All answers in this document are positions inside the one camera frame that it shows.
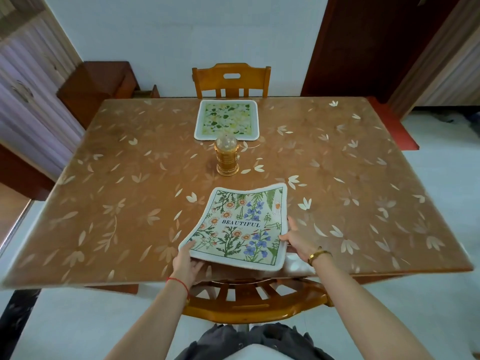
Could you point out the person's right hand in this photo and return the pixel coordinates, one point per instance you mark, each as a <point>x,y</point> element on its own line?
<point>302,243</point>

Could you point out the person's left hand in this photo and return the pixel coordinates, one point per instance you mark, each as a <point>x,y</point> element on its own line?
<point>184,266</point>

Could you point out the person's left thumb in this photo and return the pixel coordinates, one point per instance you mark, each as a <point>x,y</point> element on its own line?
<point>188,248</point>

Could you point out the person's right thumb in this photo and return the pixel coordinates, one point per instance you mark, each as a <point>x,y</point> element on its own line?
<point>292,225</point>

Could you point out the flower-print placemat with lettering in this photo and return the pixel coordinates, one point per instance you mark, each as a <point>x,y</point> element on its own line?
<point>240,224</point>

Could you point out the person's left forearm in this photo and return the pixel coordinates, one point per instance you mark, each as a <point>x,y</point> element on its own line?
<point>150,326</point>

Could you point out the person's right forearm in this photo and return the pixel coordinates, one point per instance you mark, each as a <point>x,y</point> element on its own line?
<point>367,311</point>

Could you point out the wooden dining table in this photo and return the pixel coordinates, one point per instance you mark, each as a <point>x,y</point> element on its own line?
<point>112,289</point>

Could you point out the wooden chair with curved back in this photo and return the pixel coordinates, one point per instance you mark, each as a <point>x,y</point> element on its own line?
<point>255,307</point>

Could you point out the golden lantern lamp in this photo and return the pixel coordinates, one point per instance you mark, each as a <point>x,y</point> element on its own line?
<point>227,155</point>

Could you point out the leaf-print table cover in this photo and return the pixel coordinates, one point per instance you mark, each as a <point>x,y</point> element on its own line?
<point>112,183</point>

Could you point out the green leaf-print placemat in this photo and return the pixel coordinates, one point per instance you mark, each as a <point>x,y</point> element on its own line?
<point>227,119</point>

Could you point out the dark wooden cabinet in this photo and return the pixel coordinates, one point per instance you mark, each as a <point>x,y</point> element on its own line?
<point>93,89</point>

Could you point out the dark brown door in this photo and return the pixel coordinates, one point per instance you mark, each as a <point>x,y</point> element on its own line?
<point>360,44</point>

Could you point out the wood-grain panel cabinet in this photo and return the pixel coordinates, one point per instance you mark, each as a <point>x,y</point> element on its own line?
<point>442,59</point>

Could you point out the wood-grain wardrobe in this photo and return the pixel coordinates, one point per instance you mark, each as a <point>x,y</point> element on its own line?
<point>26,93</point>

